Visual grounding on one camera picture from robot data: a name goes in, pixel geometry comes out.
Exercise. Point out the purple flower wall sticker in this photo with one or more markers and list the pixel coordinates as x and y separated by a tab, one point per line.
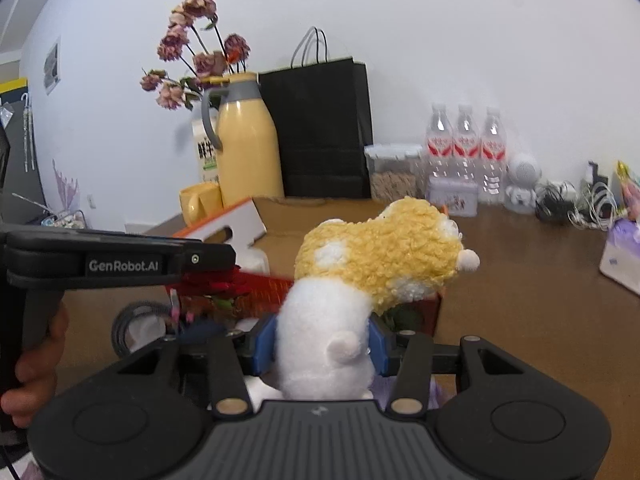
66	187

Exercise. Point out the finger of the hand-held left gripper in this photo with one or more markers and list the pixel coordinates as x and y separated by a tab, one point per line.
200	259

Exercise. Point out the black power adapter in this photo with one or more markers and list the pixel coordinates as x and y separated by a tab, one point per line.
595	177

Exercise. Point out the yellow white plush toy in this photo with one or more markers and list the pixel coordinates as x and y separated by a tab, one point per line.
380	255

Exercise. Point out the red cardboard box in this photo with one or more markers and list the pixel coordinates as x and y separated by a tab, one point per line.
300	220

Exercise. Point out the purple tin box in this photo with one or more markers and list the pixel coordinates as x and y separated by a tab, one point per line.
452	197

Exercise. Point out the white robot toy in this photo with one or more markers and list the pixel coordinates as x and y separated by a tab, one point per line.
522	175

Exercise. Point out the white milk carton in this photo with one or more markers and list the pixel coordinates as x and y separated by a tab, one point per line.
205	155

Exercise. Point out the yellow mug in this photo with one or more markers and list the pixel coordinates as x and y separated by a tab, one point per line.
202	202

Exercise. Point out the black paper bag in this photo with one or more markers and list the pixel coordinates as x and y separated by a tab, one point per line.
320	130

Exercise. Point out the person's left hand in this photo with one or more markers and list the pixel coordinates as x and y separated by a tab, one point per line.
37	380

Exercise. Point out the clear water bottle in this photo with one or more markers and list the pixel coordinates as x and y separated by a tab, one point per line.
439	145
492	160
466	147

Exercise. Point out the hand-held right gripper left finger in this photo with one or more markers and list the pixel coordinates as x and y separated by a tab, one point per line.
265	347

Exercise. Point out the purple tissue pack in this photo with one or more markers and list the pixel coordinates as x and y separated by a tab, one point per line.
622	255

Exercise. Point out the yellow thermos jug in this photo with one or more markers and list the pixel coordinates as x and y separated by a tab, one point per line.
247	150

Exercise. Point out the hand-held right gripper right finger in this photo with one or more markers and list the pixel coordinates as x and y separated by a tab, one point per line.
379	350

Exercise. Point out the dried pink flower bouquet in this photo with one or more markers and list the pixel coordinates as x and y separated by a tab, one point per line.
182	15

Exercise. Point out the clear food container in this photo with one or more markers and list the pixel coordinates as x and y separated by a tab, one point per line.
392	175

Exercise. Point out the colourful snack packet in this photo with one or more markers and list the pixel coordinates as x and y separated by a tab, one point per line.
629	185

